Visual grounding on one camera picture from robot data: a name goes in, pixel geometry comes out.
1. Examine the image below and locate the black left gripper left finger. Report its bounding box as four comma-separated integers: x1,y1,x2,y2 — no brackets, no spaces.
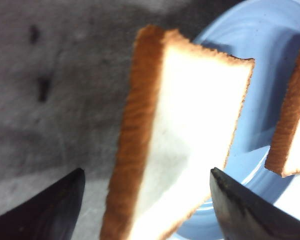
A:
0,168,86,240

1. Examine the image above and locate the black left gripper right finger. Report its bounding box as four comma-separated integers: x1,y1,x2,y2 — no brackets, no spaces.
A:
209,167,300,240

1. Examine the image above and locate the toast bread slice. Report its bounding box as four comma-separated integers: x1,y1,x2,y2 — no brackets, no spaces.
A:
99,24,255,240
265,51,300,178

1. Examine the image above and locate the blue plate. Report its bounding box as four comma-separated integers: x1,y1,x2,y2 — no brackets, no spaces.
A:
171,0,300,240

